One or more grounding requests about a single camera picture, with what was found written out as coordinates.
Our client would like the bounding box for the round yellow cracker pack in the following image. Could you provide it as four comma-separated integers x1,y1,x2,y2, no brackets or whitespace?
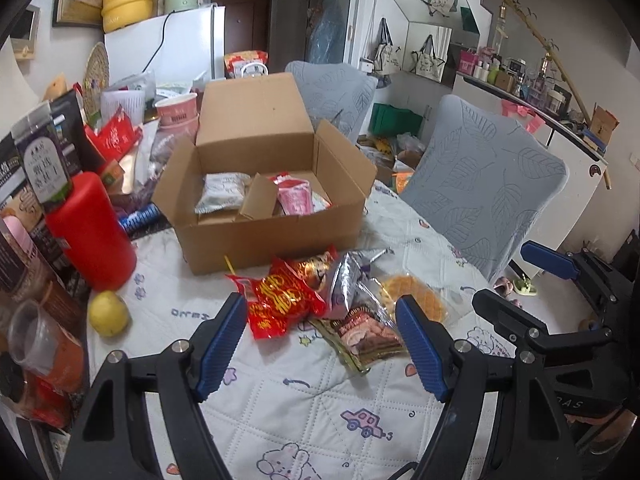
378,274,447,322

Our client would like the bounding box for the brown green snack packet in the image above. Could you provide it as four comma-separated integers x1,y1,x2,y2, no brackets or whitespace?
311,306,407,375

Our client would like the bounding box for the silver purple snack bag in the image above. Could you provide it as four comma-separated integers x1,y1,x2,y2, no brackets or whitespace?
321,248,392,320

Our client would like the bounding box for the red yellow snack bag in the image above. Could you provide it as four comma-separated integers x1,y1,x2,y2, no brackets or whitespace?
226,245,338,339

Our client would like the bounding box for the pink snack packet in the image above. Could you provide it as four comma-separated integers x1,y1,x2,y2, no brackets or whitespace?
270,174,332,216

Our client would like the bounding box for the yellow green lollipop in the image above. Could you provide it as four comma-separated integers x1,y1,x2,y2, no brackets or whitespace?
224,255,236,275

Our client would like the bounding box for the white bread snack bag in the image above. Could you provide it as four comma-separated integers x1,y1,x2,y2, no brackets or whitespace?
194,172,252,214

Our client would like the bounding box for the clear plastic cup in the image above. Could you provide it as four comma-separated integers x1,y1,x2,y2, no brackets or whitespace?
8,300,62,377

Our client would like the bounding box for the yellow pear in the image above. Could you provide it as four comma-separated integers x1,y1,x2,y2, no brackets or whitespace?
88,290,130,338

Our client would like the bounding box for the near grey chair cover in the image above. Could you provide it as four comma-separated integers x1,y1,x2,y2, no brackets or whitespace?
400,94,567,281

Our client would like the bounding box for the grey chair cover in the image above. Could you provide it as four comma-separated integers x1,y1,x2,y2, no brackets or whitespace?
400,94,567,281
285,61,378,144

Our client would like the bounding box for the white quilted tablecloth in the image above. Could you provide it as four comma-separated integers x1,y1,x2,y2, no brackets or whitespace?
87,184,514,479

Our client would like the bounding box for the blue white tube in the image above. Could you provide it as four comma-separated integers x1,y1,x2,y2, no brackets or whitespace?
118,203,163,235

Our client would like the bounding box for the red cylindrical canister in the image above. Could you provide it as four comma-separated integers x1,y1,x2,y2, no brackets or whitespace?
46,172,137,292

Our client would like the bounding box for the green bag on floor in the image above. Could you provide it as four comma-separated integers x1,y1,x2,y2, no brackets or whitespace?
369,103,423,138

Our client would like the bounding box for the purple label jar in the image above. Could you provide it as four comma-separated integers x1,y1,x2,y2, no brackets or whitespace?
11,102,73,214

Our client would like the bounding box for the far grey chair cover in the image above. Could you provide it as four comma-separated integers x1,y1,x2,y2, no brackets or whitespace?
285,61,378,144

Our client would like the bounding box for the red foil packet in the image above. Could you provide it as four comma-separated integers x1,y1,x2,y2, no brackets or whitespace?
85,105,142,162

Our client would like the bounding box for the brown cardboard box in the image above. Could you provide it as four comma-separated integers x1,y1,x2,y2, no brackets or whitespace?
153,73,376,275

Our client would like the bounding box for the black coffee bag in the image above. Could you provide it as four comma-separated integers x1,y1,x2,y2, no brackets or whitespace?
49,89,104,176

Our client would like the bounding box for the pink paper cup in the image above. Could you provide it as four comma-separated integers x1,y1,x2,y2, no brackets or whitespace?
155,92,200,134

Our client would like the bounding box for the woven round mat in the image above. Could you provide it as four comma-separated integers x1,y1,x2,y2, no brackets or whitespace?
81,42,110,119

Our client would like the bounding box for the white mini fridge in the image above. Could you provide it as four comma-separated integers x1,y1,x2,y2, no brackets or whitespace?
104,6,226,84

